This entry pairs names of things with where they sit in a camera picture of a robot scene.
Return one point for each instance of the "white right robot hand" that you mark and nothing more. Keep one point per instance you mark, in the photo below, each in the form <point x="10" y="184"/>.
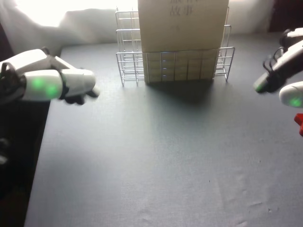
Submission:
<point x="291" y="56"/>

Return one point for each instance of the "beige paperback book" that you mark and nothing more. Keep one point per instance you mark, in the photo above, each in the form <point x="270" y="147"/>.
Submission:
<point x="180" y="35"/>

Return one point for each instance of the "red star block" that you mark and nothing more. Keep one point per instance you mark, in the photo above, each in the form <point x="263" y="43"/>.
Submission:
<point x="300" y="123"/>

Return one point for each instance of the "grey table cloth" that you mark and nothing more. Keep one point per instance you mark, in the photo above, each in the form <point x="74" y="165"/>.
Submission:
<point x="154" y="153"/>

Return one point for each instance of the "white backdrop cloth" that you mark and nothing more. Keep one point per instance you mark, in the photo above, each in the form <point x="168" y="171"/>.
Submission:
<point x="90" y="26"/>

